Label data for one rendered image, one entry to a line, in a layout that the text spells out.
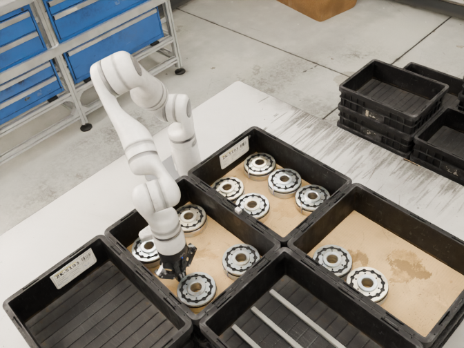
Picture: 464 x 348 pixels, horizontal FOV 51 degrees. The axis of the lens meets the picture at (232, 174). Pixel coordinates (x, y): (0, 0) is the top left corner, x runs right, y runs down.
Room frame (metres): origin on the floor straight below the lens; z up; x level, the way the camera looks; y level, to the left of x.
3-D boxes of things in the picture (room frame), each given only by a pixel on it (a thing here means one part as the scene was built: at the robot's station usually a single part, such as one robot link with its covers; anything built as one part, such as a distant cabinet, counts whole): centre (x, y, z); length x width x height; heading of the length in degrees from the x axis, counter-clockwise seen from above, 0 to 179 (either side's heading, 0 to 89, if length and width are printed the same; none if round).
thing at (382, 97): (1.81, -0.79, 0.37); 0.40 x 0.30 x 0.45; 39
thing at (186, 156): (1.30, 0.15, 0.81); 0.09 x 0.09 x 0.17; 45
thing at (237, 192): (1.05, 0.02, 0.86); 0.10 x 0.10 x 0.01
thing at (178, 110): (1.29, 0.15, 0.97); 0.09 x 0.09 x 0.17; 75
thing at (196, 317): (0.82, 0.14, 0.92); 0.40 x 0.30 x 0.02; 38
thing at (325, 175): (1.00, -0.10, 0.87); 0.40 x 0.30 x 0.11; 38
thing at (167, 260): (0.76, 0.17, 0.96); 0.08 x 0.08 x 0.09
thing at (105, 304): (0.64, 0.37, 0.87); 0.40 x 0.30 x 0.11; 38
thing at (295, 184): (1.05, -0.16, 0.86); 0.10 x 0.10 x 0.01
